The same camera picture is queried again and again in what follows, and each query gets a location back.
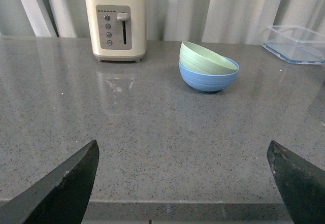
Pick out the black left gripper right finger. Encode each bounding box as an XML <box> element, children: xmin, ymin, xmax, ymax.
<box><xmin>267</xmin><ymin>140</ymin><xmax>324</xmax><ymax>223</ymax></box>

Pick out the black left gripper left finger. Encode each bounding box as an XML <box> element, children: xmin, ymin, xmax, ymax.
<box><xmin>1</xmin><ymin>140</ymin><xmax>99</xmax><ymax>223</ymax></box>

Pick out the green plastic bowl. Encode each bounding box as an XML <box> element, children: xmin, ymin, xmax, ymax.
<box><xmin>179</xmin><ymin>41</ymin><xmax>238</xmax><ymax>75</ymax></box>

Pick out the blue plastic bowl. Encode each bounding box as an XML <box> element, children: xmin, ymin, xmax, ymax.
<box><xmin>179</xmin><ymin>57</ymin><xmax>240</xmax><ymax>92</ymax></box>

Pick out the clear plastic food container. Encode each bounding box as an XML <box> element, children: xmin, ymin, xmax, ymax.
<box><xmin>263</xmin><ymin>25</ymin><xmax>324</xmax><ymax>65</ymax></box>

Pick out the white pleated curtain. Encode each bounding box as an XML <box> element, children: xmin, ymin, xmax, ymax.
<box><xmin>1</xmin><ymin>0</ymin><xmax>324</xmax><ymax>44</ymax></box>

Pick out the cream four-slot toaster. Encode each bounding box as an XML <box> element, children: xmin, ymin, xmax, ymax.
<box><xmin>85</xmin><ymin>0</ymin><xmax>147</xmax><ymax>62</ymax></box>

